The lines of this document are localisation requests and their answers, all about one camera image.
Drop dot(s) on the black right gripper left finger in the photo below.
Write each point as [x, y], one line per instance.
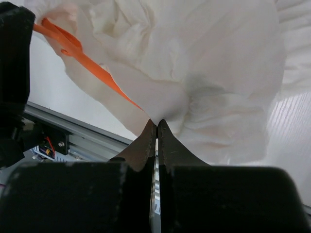
[83, 197]

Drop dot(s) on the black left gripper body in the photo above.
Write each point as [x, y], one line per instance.
[16, 28]

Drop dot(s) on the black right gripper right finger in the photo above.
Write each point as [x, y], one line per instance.
[196, 197]

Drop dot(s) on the orange plastic hanger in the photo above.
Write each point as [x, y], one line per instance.
[85, 58]

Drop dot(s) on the white ruffled skirt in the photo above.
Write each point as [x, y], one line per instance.
[218, 71]

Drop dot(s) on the aluminium mounting rail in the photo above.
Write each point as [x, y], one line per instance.
[86, 142]

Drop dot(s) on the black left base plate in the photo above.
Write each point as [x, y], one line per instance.
[49, 139]

